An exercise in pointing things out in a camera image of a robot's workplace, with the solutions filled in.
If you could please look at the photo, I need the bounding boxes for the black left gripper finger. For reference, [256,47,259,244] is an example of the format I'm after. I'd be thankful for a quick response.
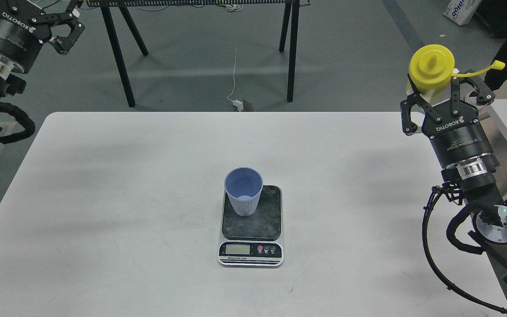
[0,0,27,15]
[33,9,85,55]

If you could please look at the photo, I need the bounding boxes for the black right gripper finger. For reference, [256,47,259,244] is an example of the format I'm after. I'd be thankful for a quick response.
[449,70,495,115]
[400,75,441,136]

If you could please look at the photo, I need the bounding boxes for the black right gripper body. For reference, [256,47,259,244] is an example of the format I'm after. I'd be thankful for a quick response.
[421,99,493,169]

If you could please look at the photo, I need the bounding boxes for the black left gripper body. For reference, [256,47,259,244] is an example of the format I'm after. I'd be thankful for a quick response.
[0,9,50,74]

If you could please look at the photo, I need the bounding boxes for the yellow squeeze bottle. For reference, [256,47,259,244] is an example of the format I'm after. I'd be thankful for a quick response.
[408,44,506,103]

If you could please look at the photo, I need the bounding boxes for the blue ribbed plastic cup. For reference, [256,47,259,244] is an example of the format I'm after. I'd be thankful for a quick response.
[224,167,264,217]

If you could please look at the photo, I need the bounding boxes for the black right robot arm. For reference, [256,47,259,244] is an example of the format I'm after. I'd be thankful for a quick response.
[400,74,507,315]

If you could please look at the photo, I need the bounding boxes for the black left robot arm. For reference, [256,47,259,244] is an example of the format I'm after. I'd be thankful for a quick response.
[0,0,85,144]

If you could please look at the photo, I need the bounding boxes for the black digital kitchen scale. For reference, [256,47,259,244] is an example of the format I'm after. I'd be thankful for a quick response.
[218,185,284,268]

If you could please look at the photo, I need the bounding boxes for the black trestle leg table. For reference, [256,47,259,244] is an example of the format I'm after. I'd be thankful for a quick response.
[74,0,311,108]

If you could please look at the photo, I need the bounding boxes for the white printed box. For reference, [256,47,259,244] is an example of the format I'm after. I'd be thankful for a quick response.
[443,0,482,26]

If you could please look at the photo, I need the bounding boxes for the white cable with plug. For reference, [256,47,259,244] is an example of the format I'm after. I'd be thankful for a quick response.
[227,33,246,112]

